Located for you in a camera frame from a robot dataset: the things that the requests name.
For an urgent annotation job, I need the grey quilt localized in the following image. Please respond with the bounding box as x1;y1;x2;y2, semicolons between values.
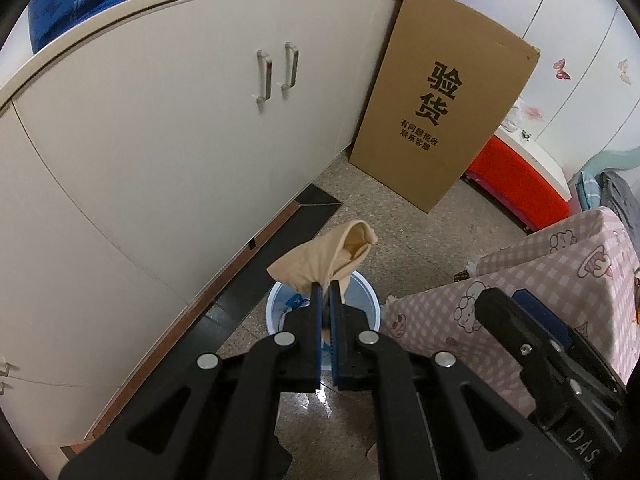
597;170;640;241

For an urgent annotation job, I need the cream low cabinet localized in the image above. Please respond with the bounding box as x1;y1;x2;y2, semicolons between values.
0;0;406;461

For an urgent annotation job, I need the blue shopping bag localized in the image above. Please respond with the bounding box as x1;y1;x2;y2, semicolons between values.
27;0;153;53

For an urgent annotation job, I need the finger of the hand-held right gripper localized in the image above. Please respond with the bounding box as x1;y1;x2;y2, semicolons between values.
474;287;576;411
511;288;573;356

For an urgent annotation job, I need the pink checked tablecloth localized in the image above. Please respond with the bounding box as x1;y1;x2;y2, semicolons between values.
382;206;640;416

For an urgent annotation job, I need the blue striped pillow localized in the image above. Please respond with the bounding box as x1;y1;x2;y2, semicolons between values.
572;171;601;211

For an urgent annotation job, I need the white plastic bag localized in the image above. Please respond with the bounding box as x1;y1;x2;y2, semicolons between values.
502;100;523;133

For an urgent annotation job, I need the person's dark trouser leg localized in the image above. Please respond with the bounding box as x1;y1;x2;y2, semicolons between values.
272;435;294;480

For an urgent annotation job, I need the tall cardboard box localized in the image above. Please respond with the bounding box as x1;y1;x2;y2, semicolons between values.
348;0;542;213

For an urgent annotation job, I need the red storage bench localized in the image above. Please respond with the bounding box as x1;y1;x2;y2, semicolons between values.
462;127;586;233

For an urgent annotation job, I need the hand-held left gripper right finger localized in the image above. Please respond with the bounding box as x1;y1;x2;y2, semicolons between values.
330;280;591;480

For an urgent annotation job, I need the light blue plastic bin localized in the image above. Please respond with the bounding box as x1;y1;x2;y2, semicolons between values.
266;270;382;376

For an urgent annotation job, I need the beige cloth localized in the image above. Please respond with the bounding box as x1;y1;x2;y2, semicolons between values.
268;220;378;306

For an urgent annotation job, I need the white wardrobe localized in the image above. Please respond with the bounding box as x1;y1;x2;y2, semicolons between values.
460;0;640;196

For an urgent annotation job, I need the teal bunk bed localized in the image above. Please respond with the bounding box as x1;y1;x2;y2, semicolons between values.
575;147;640;177

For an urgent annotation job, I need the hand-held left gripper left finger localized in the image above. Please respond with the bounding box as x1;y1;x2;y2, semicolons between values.
60;282;322;480

